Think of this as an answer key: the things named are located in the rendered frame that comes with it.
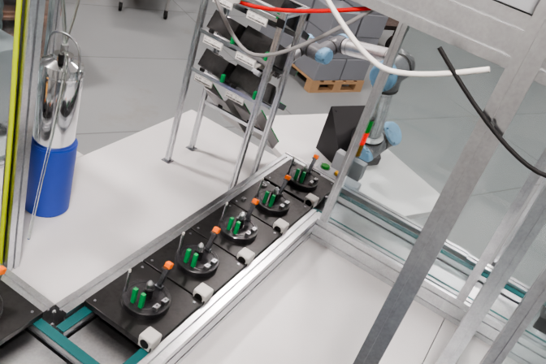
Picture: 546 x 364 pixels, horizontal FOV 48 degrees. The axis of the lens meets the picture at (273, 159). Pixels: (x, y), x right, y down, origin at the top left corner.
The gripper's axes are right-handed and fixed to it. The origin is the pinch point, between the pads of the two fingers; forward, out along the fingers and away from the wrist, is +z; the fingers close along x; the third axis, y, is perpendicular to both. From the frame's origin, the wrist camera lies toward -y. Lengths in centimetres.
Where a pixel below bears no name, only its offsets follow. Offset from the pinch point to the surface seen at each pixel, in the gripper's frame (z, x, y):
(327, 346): 71, -102, 13
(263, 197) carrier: 43, -46, 9
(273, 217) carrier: 47, -55, 10
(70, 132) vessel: 91, -10, -37
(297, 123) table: -29, 5, 55
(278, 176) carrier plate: 26.3, -36.9, 18.9
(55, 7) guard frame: 67, 25, -57
